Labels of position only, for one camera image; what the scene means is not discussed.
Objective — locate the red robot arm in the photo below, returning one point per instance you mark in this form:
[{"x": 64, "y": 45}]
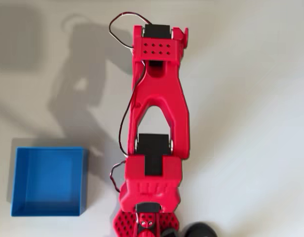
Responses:
[{"x": 157, "y": 89}]

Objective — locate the red perforated robot base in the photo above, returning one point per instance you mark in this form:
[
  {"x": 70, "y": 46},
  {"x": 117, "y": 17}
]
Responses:
[{"x": 123, "y": 222}]

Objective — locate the blue plastic box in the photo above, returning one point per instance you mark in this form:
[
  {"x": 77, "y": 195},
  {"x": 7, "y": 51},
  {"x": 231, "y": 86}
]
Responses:
[{"x": 48, "y": 177}]

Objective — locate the black table clamp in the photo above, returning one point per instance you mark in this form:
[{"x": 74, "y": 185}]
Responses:
[{"x": 168, "y": 233}]

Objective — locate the black round object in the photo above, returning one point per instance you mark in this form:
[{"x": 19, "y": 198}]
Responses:
[{"x": 200, "y": 230}]

